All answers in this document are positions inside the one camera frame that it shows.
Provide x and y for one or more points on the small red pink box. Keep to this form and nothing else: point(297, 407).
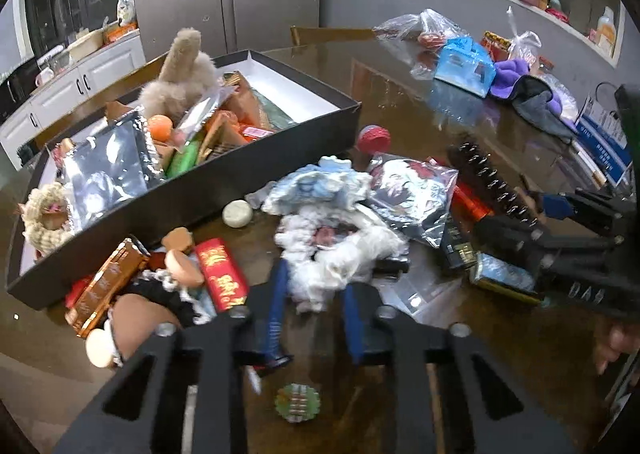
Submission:
point(257, 132)

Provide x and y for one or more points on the blue white carton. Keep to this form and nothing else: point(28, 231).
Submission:
point(600, 143)

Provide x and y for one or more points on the white cartoon printed bag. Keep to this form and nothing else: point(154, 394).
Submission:
point(126, 1)

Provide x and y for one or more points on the brown flower-shaped cookie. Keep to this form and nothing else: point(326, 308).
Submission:
point(179, 240)

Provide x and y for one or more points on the beige plush toy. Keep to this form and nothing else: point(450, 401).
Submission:
point(185, 73)

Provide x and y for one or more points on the round cream cake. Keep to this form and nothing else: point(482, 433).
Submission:
point(237, 214)

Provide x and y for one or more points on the red orange tube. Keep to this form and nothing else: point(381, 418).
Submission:
point(472, 201)

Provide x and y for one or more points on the white bottle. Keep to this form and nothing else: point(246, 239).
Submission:
point(606, 33)

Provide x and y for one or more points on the white fluffy scrunchie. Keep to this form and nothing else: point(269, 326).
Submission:
point(320, 269)

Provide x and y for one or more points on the green packet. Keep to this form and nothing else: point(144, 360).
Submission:
point(183, 158)

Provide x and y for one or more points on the red round toy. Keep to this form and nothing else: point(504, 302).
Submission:
point(374, 138)

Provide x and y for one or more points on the red packet with gold print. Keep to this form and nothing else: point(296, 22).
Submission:
point(222, 274)

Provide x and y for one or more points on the silver foil snack packet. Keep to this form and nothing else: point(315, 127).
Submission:
point(202, 106)

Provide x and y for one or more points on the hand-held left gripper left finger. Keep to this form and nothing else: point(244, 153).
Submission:
point(277, 304)

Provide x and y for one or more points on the orange box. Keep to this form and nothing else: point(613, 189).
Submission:
point(120, 33)

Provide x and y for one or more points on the clear bag with cartoon print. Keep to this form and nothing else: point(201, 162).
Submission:
point(410, 199)

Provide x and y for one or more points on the white mug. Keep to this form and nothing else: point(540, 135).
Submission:
point(44, 76)

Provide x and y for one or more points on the small clear plastic bag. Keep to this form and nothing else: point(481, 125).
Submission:
point(415, 296)

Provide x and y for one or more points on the black gold small box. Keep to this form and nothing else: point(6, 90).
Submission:
point(456, 246)

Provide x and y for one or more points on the blue gift box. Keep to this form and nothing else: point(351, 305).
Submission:
point(462, 66)

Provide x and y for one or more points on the round green sticker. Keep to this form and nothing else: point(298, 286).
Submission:
point(297, 401)

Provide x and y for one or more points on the person's right hand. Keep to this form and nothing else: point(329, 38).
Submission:
point(617, 341)

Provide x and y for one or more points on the orange ball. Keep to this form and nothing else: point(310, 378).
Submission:
point(160, 127)

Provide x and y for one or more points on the black crochet item white trim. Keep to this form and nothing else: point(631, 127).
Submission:
point(165, 296)

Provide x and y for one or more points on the clear plastic bag red contents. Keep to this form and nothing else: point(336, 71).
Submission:
point(415, 28)

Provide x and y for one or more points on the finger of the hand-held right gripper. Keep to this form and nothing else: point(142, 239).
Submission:
point(505, 234)
point(552, 204)

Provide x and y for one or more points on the black cardboard box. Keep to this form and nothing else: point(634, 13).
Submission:
point(200, 194)

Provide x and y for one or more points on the cream crochet doll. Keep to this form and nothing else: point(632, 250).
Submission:
point(47, 219)

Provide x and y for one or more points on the purple cloth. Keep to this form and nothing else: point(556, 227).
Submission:
point(510, 76)

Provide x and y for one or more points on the wooden chair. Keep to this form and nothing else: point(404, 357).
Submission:
point(330, 35)

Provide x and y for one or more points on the cream round disc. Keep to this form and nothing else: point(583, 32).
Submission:
point(102, 345)

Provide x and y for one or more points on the cream basin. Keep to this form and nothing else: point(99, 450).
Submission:
point(86, 44)

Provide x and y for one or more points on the black strip with metal studs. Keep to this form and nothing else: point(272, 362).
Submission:
point(492, 178)

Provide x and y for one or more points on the teal yellow small box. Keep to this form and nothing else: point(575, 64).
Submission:
point(502, 276)

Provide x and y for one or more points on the knotted clear plastic bag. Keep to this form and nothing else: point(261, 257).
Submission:
point(525, 46)

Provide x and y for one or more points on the grey cloth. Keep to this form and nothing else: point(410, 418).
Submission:
point(542, 106)

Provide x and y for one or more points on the red yellow box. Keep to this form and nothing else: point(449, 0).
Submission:
point(495, 44)

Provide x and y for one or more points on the white kitchen cabinets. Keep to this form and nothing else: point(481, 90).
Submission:
point(85, 83)

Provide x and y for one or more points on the orange brown snack packet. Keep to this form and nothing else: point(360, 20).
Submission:
point(105, 284)

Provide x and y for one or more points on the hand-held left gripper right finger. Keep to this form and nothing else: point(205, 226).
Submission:
point(356, 329)

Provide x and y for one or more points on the blue white crochet item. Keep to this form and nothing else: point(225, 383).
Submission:
point(320, 184)

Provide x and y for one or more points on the silver foil bag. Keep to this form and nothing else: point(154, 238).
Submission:
point(105, 168)

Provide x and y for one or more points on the brown round toy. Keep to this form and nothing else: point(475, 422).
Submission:
point(145, 324)

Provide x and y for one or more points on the peach egg-shaped toy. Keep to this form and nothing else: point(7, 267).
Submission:
point(184, 268)

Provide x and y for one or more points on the black microwave oven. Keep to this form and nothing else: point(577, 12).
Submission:
point(17, 88)

